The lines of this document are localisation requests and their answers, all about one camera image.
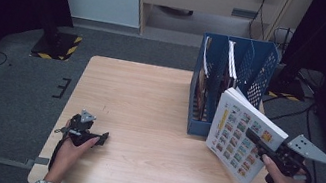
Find white book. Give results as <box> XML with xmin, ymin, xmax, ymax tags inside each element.
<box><xmin>198</xmin><ymin>84</ymin><xmax>296</xmax><ymax>183</ymax></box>

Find left hand-held gripper black cable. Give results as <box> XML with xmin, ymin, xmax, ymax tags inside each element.
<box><xmin>47</xmin><ymin>132</ymin><xmax>71</xmax><ymax>173</ymax></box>

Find blue file rack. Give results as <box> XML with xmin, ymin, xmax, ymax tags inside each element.
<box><xmin>181</xmin><ymin>29</ymin><xmax>283</xmax><ymax>148</ymax></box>

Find black magazine with red print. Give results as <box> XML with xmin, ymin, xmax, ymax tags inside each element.
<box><xmin>190</xmin><ymin>35</ymin><xmax>221</xmax><ymax>123</ymax></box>

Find person's left hand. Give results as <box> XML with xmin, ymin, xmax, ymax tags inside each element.
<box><xmin>42</xmin><ymin>129</ymin><xmax>101</xmax><ymax>183</ymax></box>

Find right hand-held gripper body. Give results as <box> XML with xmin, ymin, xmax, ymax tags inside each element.
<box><xmin>258</xmin><ymin>127</ymin><xmax>326</xmax><ymax>183</ymax></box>

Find black stand base striped edge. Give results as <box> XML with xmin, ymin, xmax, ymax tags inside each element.
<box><xmin>265</xmin><ymin>63</ymin><xmax>311</xmax><ymax>104</ymax></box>
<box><xmin>28</xmin><ymin>26</ymin><xmax>84</xmax><ymax>65</ymax></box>

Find black socket cable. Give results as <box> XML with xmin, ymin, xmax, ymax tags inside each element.
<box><xmin>245</xmin><ymin>0</ymin><xmax>272</xmax><ymax>42</ymax></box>

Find grey tape piece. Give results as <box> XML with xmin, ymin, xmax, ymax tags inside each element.
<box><xmin>25</xmin><ymin>154</ymin><xmax>51</xmax><ymax>171</ymax></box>

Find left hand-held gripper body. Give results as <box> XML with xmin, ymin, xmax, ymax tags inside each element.
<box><xmin>61</xmin><ymin>106</ymin><xmax>98</xmax><ymax>150</ymax></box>

